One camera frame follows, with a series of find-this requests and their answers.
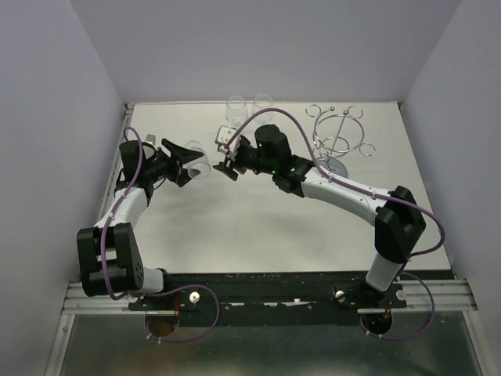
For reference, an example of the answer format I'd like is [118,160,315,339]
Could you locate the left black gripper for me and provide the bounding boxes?
[143,137,203,186]

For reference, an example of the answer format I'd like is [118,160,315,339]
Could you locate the clear wine glass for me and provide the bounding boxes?
[225,96,247,127]

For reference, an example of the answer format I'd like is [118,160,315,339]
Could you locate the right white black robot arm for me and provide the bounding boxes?
[215,125,426,307]

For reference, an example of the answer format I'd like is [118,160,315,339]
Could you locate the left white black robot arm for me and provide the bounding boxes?
[77,139,211,309]

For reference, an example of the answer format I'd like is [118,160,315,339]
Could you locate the chrome wine glass rack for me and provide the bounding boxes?
[305,104,377,178]

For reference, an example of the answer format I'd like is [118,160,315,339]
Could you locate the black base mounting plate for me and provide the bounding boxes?
[123,272,406,327]

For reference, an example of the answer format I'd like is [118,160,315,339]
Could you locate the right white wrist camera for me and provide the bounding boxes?
[215,125,242,159]

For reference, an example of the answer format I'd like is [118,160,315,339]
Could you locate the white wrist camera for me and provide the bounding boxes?
[145,134,156,145]
[215,125,242,159]

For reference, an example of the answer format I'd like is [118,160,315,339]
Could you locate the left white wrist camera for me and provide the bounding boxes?
[145,134,156,145]

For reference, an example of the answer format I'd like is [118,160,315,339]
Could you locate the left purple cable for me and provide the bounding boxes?
[99,127,221,345]

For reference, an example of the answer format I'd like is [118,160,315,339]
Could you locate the aluminium left side rail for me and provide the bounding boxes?
[96,103,135,222]

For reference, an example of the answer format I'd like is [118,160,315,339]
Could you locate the aluminium rail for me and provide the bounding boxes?
[96,103,135,222]
[62,280,478,316]

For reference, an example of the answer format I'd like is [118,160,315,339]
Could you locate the aluminium front rail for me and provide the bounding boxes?
[62,280,478,316]

